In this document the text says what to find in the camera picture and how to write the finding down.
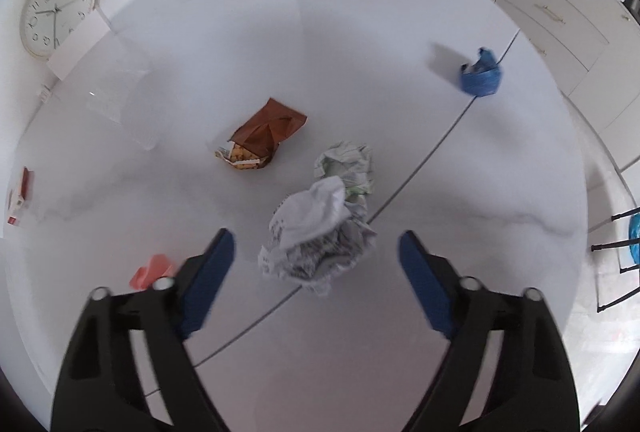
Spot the red and white box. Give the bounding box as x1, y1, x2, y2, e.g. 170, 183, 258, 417
6, 166, 34, 226

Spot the crumpled grey-green paper ball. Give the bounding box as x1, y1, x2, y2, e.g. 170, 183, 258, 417
314, 140, 374, 206

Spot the crumpled blue tape wad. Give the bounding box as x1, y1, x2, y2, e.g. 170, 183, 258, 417
459, 48, 502, 97

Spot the brown snack wrapper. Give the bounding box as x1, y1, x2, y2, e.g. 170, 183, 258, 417
215, 98, 307, 170

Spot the white card stand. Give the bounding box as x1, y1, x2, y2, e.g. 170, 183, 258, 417
47, 8, 111, 80

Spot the round white wall clock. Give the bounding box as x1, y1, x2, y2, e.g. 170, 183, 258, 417
18, 0, 98, 60

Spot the clear plastic bottle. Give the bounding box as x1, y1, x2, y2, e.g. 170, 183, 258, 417
87, 34, 170, 150

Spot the crumpled pink paper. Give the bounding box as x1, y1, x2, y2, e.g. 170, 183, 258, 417
129, 254, 175, 290

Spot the crumpled newspaper ball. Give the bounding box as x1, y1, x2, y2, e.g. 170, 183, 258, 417
257, 176, 376, 296

